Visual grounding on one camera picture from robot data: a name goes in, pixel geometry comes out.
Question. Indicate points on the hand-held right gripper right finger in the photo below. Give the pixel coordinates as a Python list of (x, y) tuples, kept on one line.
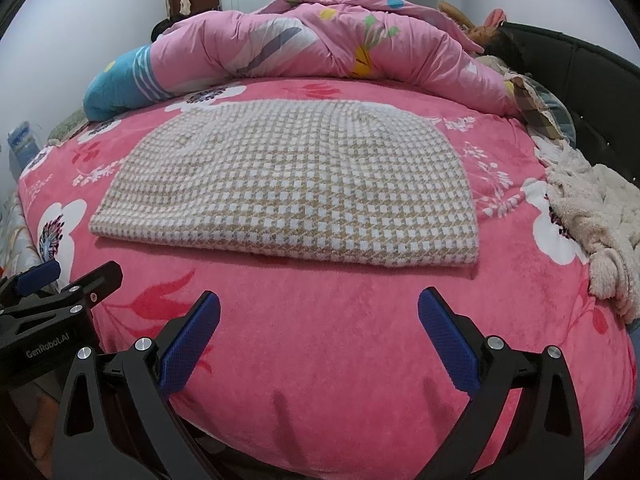
[(447, 340)]

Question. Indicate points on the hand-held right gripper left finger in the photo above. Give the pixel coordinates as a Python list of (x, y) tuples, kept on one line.
[(192, 340)]

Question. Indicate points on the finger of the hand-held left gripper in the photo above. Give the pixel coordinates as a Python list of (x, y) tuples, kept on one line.
[(95, 285), (37, 277)]

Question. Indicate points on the beige houndstooth knit coat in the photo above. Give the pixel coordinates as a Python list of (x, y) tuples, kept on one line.
[(300, 185)]

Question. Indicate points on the floral bed sheet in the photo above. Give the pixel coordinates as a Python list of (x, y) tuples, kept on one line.
[(15, 240)]

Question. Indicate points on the pink floral fleece blanket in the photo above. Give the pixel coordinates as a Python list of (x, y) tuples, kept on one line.
[(325, 360)]

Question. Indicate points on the blue plastic pack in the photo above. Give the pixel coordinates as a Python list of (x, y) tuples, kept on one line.
[(22, 142)]

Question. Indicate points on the grey-green blanket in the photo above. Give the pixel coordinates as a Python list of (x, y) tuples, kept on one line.
[(67, 127)]

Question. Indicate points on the cream fleece garment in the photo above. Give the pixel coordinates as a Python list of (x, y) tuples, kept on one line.
[(600, 200)]

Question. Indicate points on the plaid pillow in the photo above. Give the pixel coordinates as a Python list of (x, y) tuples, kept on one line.
[(540, 105)]

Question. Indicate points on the dark object behind duvet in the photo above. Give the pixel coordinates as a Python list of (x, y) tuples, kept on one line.
[(161, 30)]

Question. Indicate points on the pink and blue duvet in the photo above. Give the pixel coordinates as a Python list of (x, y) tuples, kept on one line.
[(425, 50)]

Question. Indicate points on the black padded headboard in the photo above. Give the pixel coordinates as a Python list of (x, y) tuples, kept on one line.
[(590, 85)]

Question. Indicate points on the cream hanging ornament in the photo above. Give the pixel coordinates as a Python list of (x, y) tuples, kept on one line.
[(184, 2)]

